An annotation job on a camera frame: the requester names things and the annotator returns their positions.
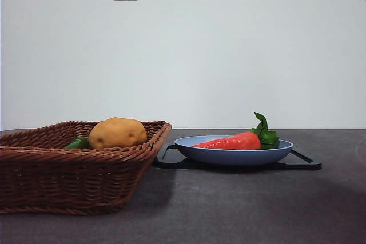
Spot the orange carrot with green leaves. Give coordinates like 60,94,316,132
190,111,280,151

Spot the yellow-brown potato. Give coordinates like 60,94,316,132
88,117,148,150

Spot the brown wicker basket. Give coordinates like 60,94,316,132
0,120,173,216

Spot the black flat tray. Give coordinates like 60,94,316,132
153,143,323,170

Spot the green pepper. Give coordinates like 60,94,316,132
64,136,91,150

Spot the blue round plate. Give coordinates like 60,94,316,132
173,135,294,166

